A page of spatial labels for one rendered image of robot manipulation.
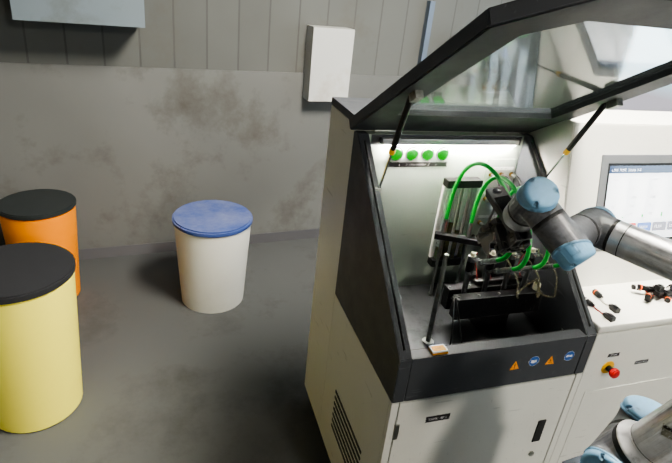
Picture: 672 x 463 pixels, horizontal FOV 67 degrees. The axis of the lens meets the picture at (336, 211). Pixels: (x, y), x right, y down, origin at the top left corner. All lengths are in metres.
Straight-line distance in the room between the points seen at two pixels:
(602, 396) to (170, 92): 2.84
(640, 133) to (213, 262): 2.17
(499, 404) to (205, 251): 1.81
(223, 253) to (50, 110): 1.36
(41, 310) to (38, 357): 0.22
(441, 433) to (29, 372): 1.64
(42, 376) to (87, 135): 1.61
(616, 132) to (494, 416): 1.06
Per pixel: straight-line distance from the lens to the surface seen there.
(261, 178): 3.79
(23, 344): 2.41
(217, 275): 3.08
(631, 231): 1.21
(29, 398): 2.60
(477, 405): 1.80
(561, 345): 1.82
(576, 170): 1.95
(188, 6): 3.46
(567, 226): 1.12
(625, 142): 2.08
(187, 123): 3.57
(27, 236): 3.22
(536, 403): 1.95
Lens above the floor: 1.91
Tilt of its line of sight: 24 degrees down
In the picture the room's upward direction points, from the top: 6 degrees clockwise
